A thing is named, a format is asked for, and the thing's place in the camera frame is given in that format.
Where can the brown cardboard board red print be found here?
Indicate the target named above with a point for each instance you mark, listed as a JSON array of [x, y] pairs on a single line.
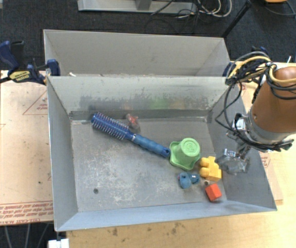
[[23, 151]]

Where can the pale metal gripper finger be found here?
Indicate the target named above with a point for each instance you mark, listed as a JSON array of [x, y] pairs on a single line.
[[237, 168], [229, 154]]

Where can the small blue toy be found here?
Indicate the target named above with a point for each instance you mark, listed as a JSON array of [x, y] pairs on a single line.
[[185, 180]]

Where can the orange-red block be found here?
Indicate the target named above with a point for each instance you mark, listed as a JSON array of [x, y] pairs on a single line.
[[213, 192]]

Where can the blue hairbrush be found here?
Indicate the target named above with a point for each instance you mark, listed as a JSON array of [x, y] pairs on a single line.
[[127, 132]]

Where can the grey metal bin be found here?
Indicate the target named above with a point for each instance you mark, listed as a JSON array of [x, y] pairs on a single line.
[[127, 172]]

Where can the yellow toy building block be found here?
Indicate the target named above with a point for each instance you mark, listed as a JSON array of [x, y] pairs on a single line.
[[211, 170]]

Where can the small red toy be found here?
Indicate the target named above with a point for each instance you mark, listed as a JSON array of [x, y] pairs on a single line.
[[133, 122]]

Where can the green plastic cup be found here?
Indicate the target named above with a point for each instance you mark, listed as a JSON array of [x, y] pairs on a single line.
[[185, 152]]

